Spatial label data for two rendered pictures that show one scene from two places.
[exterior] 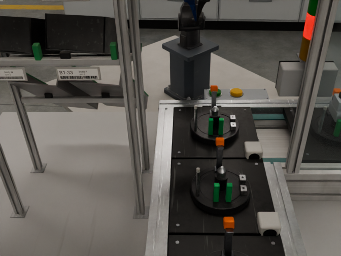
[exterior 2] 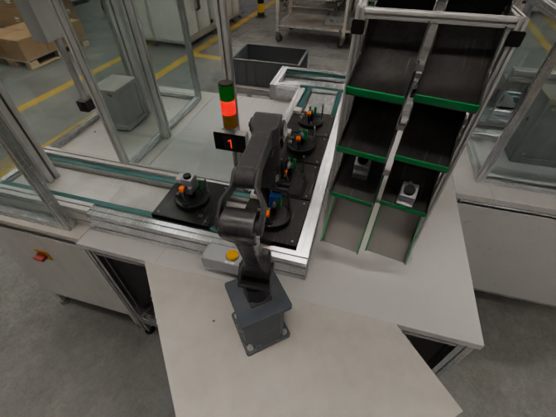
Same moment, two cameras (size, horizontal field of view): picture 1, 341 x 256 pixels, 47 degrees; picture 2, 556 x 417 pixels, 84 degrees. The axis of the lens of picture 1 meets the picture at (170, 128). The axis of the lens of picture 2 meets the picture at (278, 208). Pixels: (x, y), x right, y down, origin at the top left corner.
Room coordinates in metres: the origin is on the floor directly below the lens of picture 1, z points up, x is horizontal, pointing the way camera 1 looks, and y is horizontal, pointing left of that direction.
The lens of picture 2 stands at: (1.69, 0.07, 1.83)
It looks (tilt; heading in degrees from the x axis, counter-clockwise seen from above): 45 degrees down; 193
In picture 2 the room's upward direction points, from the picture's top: straight up
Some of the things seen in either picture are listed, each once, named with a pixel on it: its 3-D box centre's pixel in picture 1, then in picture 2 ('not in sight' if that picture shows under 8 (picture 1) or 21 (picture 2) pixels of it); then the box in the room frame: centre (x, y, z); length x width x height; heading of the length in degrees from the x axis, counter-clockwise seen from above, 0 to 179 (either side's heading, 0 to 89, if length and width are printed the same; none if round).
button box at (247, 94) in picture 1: (235, 101); (233, 261); (1.11, -0.22, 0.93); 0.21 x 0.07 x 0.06; 87
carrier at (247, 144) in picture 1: (214, 118); (272, 208); (0.90, -0.13, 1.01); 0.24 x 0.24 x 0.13; 87
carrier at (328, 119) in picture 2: not in sight; (311, 115); (0.17, -0.09, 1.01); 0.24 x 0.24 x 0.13; 87
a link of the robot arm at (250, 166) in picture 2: not in sight; (256, 165); (1.22, -0.08, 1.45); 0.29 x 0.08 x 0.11; 2
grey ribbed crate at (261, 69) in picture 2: not in sight; (270, 66); (-1.18, -0.64, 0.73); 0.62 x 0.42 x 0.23; 87
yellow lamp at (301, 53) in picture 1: (312, 47); (229, 119); (0.77, -0.31, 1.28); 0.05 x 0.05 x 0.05
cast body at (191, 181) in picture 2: not in sight; (189, 180); (0.87, -0.46, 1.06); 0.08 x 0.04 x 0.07; 177
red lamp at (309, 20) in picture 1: (317, 25); (227, 106); (0.77, -0.31, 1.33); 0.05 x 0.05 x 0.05
